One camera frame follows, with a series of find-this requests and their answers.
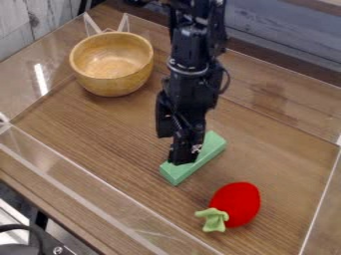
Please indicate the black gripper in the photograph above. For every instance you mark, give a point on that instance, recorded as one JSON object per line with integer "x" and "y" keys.
{"x": 188, "y": 97}

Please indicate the red plush strawberry toy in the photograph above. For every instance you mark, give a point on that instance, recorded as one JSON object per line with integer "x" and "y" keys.
{"x": 233, "y": 207}

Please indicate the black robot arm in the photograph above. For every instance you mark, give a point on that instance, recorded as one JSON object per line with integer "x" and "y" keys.
{"x": 197, "y": 36}

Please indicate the clear acrylic tray wall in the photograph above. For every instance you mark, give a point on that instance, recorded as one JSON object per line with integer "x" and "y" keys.
{"x": 106, "y": 218}

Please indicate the brown wooden bowl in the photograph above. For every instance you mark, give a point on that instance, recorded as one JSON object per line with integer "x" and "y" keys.
{"x": 113, "y": 63}

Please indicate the green rectangular block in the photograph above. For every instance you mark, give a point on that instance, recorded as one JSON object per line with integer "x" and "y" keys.
{"x": 177, "y": 173}

